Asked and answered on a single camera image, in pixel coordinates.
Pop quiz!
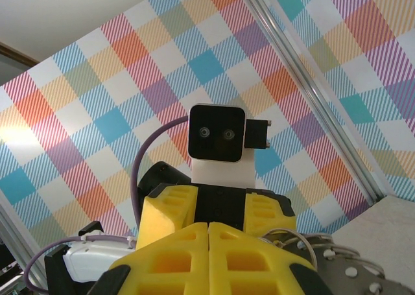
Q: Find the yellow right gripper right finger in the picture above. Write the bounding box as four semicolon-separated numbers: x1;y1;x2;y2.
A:
209;222;328;295

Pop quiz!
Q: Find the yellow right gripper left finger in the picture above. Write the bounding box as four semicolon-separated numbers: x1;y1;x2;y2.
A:
93;222;208;295

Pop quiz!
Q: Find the silver keyring chain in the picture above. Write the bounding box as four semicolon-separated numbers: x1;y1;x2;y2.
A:
262;228;415;295

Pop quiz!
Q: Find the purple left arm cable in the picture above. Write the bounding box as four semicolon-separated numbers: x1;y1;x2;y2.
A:
24;115;191;292

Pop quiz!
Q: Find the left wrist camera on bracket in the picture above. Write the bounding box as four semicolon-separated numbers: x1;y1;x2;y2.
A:
187;103;272;189

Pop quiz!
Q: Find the aluminium frame post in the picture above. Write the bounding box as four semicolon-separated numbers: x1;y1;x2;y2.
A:
233;0;386;205

